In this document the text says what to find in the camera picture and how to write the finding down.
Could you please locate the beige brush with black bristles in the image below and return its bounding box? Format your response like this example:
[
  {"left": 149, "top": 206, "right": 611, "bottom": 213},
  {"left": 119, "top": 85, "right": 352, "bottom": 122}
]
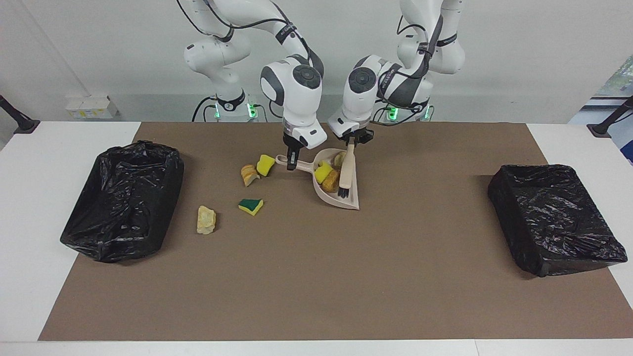
[{"left": 337, "top": 142, "right": 357, "bottom": 199}]

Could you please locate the brown bread roll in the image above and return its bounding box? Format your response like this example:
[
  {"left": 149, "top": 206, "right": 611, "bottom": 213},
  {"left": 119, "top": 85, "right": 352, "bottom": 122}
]
[{"left": 321, "top": 170, "right": 341, "bottom": 193}]

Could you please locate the yellow green sponge piece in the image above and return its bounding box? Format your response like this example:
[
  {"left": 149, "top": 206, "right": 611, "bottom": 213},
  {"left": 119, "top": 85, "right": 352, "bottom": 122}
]
[{"left": 238, "top": 198, "right": 264, "bottom": 217}]

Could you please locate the beige plastic dustpan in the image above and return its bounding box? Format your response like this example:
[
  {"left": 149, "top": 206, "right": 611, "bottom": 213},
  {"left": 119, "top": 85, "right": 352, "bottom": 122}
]
[{"left": 275, "top": 148, "right": 360, "bottom": 211}]

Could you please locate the black bin with loose bag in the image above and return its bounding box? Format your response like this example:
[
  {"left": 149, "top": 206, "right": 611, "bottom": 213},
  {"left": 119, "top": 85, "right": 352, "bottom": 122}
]
[{"left": 60, "top": 140, "right": 185, "bottom": 264}]

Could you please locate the black bin with tight bag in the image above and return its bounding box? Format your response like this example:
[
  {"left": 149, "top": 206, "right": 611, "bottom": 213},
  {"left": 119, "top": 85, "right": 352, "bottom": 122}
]
[{"left": 488, "top": 164, "right": 629, "bottom": 278}]

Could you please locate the pale bread chunk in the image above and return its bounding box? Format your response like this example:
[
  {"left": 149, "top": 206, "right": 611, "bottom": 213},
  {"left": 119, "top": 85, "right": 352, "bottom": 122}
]
[{"left": 196, "top": 205, "right": 217, "bottom": 235}]

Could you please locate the brown paper table mat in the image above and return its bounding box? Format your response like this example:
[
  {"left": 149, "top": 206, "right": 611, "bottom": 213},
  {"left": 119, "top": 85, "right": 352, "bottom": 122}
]
[{"left": 38, "top": 122, "right": 633, "bottom": 342}]

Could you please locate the black clamp stand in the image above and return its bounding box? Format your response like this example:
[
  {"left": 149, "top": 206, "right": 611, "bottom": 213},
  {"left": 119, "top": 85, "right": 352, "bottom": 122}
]
[
  {"left": 587, "top": 95, "right": 633, "bottom": 138},
  {"left": 0, "top": 95, "right": 40, "bottom": 134}
]

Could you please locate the green printed poster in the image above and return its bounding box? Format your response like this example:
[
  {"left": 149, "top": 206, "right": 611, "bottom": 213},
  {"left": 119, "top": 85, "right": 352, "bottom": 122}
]
[{"left": 600, "top": 55, "right": 633, "bottom": 97}]

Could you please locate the blue white board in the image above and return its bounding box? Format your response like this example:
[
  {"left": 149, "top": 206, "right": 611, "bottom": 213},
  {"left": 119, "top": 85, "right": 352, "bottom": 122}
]
[{"left": 615, "top": 110, "right": 633, "bottom": 164}]

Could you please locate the white wall socket box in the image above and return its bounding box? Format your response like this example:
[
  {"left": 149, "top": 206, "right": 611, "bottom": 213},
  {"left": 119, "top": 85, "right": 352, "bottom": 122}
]
[{"left": 66, "top": 95, "right": 119, "bottom": 119}]

